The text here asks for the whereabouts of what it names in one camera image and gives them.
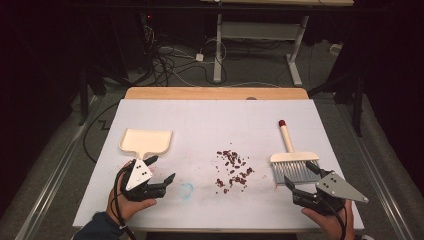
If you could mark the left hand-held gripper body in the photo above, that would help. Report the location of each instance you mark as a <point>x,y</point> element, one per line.
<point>138,176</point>

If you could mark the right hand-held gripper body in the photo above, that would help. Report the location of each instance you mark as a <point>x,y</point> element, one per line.
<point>336,188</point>

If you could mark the cream plastic dustpan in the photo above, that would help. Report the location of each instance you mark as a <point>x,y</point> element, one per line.
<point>145,141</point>

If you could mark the cream brush with grey bristles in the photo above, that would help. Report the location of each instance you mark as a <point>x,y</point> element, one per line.
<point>293,156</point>

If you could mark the pile of red beans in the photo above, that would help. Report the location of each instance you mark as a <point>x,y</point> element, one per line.
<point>230,154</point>

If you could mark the person's left hand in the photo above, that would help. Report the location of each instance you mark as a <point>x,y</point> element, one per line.
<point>128,209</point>

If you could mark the person's right hand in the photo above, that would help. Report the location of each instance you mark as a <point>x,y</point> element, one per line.
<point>330,227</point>

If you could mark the white power adapter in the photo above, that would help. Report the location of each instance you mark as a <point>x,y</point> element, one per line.
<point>199,57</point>

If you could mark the aluminium frame rail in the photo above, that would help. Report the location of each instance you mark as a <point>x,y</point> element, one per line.
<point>53,180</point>
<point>376,180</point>

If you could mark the white metal desk frame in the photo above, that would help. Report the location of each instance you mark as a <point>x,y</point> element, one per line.
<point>256,30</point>

